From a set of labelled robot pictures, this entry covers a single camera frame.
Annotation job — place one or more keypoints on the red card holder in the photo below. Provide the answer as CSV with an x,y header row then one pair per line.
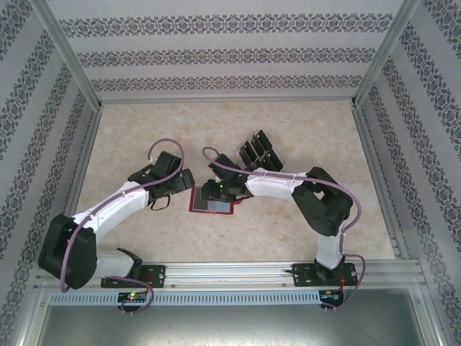
x,y
197,202

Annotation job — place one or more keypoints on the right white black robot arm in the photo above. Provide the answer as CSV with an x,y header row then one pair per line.
x,y
270,186

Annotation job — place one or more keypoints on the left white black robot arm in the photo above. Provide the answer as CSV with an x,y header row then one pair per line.
x,y
122,200

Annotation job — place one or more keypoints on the black credit card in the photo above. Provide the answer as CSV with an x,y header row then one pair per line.
x,y
255,143
263,141
273,161
261,162
246,150

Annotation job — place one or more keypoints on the rack of black slots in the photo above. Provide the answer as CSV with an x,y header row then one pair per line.
x,y
277,155

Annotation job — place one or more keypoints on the left green circuit board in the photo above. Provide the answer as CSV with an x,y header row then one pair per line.
x,y
133,296

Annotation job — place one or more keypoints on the green circuit board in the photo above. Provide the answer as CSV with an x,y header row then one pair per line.
x,y
133,296
331,295

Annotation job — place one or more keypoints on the grey metal sheet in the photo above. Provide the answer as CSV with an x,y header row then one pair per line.
x,y
230,326

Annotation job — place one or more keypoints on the right green circuit board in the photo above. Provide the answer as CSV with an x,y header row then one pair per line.
x,y
331,295

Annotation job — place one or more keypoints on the aluminium side rail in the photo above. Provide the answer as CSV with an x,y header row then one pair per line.
x,y
381,187
81,173

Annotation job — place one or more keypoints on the aluminium mounting rail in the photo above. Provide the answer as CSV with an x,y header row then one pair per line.
x,y
230,274

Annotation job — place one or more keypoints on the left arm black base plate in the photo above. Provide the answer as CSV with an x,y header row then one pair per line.
x,y
156,275

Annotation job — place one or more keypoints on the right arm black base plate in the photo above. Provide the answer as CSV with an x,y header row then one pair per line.
x,y
302,275

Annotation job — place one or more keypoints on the aluminium frame post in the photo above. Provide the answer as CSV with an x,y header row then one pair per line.
x,y
385,54
65,54

